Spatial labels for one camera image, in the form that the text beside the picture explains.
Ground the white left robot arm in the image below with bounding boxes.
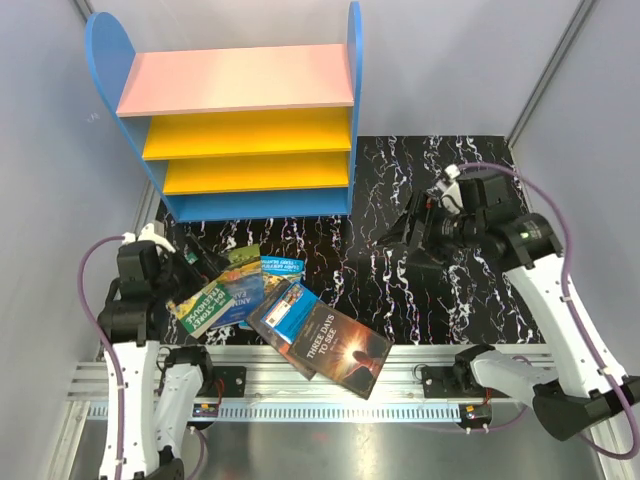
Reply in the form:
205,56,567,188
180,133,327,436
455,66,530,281
95,227,234,479

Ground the aluminium mounting rail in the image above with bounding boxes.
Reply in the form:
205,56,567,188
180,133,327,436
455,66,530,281
67,342,611,407

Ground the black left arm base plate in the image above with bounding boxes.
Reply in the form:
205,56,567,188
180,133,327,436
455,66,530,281
158,364,249,399

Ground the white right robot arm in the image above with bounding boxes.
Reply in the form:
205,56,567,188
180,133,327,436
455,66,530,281
377,170,639,441

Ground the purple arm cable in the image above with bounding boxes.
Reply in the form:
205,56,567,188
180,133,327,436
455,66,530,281
414,162,640,460
79,235,207,480

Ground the blue treehouse paperback book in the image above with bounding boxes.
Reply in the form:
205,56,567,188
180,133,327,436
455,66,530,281
263,282,318,344

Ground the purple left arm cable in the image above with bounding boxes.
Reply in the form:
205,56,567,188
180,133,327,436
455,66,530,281
79,235,207,480

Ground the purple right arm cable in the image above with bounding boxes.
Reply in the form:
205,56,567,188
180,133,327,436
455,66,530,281
414,162,640,460

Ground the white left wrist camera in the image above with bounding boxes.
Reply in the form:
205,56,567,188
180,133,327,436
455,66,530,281
122,221,176,253

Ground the dark Tale Of Two Cities book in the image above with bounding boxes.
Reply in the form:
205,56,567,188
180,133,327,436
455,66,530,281
246,279,315,380

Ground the green 104-Storey Treehouse book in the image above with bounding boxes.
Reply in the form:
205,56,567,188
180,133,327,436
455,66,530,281
168,281,235,338

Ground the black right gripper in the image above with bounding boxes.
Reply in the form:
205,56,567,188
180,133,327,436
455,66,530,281
378,189,487,270

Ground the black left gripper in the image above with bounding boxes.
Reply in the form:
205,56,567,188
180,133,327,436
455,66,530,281
151,233,229,305

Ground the black marble pattern mat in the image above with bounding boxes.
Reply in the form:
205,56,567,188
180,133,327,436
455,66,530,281
156,135,543,345

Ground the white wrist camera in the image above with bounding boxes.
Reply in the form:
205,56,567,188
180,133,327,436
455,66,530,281
122,221,176,253
436,164,461,203

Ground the white slotted cable duct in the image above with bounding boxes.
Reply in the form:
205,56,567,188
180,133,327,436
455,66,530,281
87,403,464,422

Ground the blue Animal Farm book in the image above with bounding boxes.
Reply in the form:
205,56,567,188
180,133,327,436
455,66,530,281
211,245,265,329

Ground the blue 26-Storey Treehouse book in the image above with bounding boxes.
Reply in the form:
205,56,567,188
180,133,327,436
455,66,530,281
252,255,305,305

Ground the colourful wooden bookshelf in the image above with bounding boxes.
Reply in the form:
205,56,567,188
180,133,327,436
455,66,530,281
85,2,363,222

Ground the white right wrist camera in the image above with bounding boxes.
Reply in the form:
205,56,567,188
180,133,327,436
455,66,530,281
436,164,461,203

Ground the dark Three Days To See book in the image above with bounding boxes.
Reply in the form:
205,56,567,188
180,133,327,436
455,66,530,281
289,302,392,400

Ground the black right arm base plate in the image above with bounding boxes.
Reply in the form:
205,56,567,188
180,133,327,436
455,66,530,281
420,365,487,400

